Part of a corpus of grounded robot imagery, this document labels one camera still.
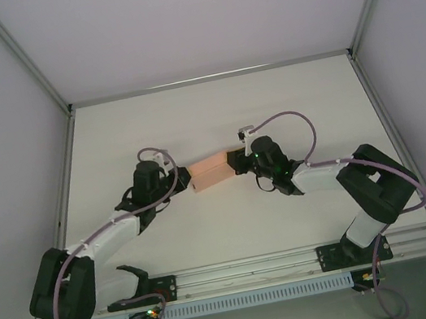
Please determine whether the pink paper box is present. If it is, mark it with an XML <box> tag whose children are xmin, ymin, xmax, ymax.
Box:
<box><xmin>185</xmin><ymin>148</ymin><xmax>239</xmax><ymax>194</ymax></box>

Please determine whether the aluminium crossbar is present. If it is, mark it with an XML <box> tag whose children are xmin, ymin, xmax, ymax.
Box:
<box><xmin>68</xmin><ymin>47</ymin><xmax>353</xmax><ymax>109</ymax></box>

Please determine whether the left black circuit board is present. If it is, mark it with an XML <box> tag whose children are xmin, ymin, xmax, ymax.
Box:
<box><xmin>127</xmin><ymin>307</ymin><xmax>164</xmax><ymax>319</ymax></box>

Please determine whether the black circuit board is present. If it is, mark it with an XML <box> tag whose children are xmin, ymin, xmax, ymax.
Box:
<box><xmin>349</xmin><ymin>265</ymin><xmax>388</xmax><ymax>294</ymax></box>
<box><xmin>127</xmin><ymin>307</ymin><xmax>164</xmax><ymax>319</ymax></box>

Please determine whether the right black circuit board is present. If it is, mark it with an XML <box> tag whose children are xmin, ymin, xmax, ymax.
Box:
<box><xmin>349</xmin><ymin>265</ymin><xmax>388</xmax><ymax>294</ymax></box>

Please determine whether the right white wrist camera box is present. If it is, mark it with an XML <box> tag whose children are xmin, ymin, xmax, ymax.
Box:
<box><xmin>235</xmin><ymin>125</ymin><xmax>257</xmax><ymax>143</ymax></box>

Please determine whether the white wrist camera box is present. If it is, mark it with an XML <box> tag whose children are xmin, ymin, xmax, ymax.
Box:
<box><xmin>151</xmin><ymin>149</ymin><xmax>172</xmax><ymax>169</ymax></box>
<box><xmin>235</xmin><ymin>125</ymin><xmax>257</xmax><ymax>143</ymax></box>

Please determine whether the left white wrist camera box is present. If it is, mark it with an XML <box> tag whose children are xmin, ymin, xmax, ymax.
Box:
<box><xmin>151</xmin><ymin>149</ymin><xmax>172</xmax><ymax>169</ymax></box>

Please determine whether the right thin black wire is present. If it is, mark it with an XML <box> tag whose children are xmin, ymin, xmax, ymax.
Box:
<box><xmin>254</xmin><ymin>173</ymin><xmax>276</xmax><ymax>194</ymax></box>

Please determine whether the aluminium side rail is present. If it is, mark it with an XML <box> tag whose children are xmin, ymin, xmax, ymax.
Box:
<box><xmin>21</xmin><ymin>107</ymin><xmax>106</xmax><ymax>294</ymax></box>
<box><xmin>347</xmin><ymin>43</ymin><xmax>426</xmax><ymax>231</ymax></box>

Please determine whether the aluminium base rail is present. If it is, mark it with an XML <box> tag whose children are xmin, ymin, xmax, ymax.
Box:
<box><xmin>30</xmin><ymin>226</ymin><xmax>426</xmax><ymax>319</ymax></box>

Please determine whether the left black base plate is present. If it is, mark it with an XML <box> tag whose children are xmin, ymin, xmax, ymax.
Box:
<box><xmin>102</xmin><ymin>273</ymin><xmax>180</xmax><ymax>313</ymax></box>

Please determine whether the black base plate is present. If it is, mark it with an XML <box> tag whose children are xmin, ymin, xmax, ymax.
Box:
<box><xmin>102</xmin><ymin>273</ymin><xmax>180</xmax><ymax>313</ymax></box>
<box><xmin>315</xmin><ymin>234</ymin><xmax>393</xmax><ymax>273</ymax></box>

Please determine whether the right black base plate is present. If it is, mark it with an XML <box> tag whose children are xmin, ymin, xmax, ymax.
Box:
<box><xmin>315</xmin><ymin>234</ymin><xmax>393</xmax><ymax>273</ymax></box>

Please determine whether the pale blue slotted cable duct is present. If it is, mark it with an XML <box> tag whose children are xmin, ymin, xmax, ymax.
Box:
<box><xmin>84</xmin><ymin>271</ymin><xmax>356</xmax><ymax>319</ymax></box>

